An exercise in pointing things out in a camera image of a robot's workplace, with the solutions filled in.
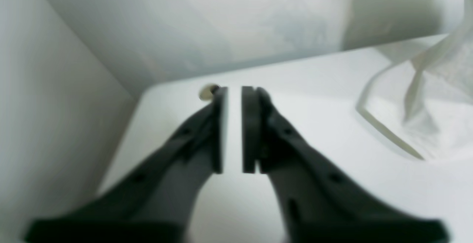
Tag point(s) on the white printed t-shirt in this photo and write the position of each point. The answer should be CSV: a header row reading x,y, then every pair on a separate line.
x,y
425,104

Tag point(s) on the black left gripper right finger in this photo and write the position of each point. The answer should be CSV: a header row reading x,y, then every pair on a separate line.
x,y
318,201

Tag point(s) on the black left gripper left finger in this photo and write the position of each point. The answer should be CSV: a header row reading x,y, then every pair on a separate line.
x,y
154,202

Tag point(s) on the right table cable grommet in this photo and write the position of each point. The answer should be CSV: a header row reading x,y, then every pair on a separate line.
x,y
207,92

